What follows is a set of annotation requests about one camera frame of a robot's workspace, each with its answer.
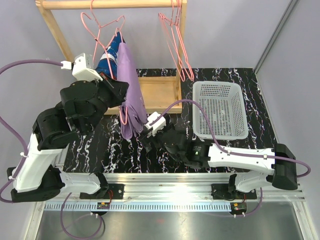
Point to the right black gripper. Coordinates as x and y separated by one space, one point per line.
148 139

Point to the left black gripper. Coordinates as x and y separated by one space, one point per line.
118 89

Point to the blue patterned trousers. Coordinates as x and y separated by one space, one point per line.
113 49

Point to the purple trousers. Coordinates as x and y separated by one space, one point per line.
133 110

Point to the pink hanger with purple trousers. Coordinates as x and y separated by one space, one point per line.
97 37

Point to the pink hanger with blue trousers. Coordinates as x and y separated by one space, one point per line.
92 9

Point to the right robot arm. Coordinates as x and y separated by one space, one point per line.
275 168

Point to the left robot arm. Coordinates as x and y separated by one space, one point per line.
82 106

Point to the wooden clothes rack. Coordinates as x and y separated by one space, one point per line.
158 92

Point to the black marble table mat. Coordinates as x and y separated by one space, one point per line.
106 151

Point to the white plastic basket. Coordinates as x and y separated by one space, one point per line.
224 107

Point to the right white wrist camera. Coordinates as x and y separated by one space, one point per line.
155 122

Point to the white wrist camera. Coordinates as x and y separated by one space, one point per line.
82 68
155 122

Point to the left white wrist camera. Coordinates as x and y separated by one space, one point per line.
82 68

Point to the aluminium mounting rail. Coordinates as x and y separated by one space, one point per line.
154 192

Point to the pink empty wire hanger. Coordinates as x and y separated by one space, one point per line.
166 27

